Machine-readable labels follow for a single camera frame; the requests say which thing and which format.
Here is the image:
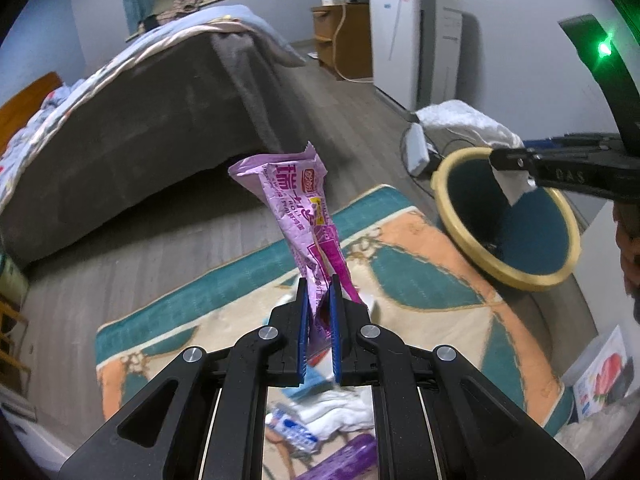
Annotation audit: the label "light blue printed quilt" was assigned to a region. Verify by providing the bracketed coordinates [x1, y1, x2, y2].
[0, 4, 307, 211]

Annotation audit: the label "white tissue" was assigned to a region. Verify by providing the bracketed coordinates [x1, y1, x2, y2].
[295, 387, 376, 438]

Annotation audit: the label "wooden nightstand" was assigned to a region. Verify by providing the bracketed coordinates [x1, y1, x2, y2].
[0, 295, 31, 401]

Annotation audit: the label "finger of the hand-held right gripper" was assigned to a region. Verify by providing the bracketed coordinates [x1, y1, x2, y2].
[489, 147, 538, 171]
[522, 132, 621, 153]

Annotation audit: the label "wooden cabinet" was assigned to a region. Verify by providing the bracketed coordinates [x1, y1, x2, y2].
[311, 2, 373, 81]

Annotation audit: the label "printed teal orange mat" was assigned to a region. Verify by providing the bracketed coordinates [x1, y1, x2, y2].
[96, 185, 573, 480]

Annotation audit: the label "checked cloth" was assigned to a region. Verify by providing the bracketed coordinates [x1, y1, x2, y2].
[165, 0, 211, 16]

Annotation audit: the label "black cables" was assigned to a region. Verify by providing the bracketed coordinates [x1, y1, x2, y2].
[400, 125, 496, 181]

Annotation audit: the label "blue white small wrapper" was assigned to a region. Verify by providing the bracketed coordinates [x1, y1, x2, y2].
[265, 407, 321, 456]

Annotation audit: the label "small pale green bin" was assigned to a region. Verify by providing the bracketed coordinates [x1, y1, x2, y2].
[0, 255, 28, 308]

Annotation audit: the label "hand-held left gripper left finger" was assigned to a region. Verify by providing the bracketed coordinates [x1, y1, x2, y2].
[57, 277, 311, 480]

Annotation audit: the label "pink snack wrapper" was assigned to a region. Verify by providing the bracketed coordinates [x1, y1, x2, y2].
[228, 141, 366, 361]

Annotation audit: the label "white air purifier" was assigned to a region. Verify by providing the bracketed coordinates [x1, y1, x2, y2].
[369, 0, 463, 111]

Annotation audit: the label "long white cable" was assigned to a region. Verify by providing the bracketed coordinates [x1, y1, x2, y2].
[332, 2, 373, 82]

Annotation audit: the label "wooden bed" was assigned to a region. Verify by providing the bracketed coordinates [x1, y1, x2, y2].
[0, 4, 307, 266]

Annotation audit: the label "grey bedspread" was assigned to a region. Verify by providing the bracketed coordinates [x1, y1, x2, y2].
[0, 32, 296, 266]

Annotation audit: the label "person's right hand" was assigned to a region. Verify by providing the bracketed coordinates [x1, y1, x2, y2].
[612, 202, 640, 306]

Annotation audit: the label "white paper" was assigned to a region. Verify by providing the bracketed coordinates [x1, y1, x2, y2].
[492, 165, 538, 206]

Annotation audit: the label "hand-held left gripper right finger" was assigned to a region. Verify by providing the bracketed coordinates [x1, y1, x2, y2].
[327, 277, 586, 480]

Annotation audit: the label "white power strip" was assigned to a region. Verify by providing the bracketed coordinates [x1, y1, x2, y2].
[404, 122, 432, 177]

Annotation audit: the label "white towel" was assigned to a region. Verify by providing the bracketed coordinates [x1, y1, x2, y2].
[415, 100, 523, 148]

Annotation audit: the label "yellow rimmed teal trash bin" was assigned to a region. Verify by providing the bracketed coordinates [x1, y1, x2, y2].
[431, 147, 582, 292]

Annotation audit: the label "purple wrapper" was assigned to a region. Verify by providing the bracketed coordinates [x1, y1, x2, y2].
[300, 434, 377, 480]

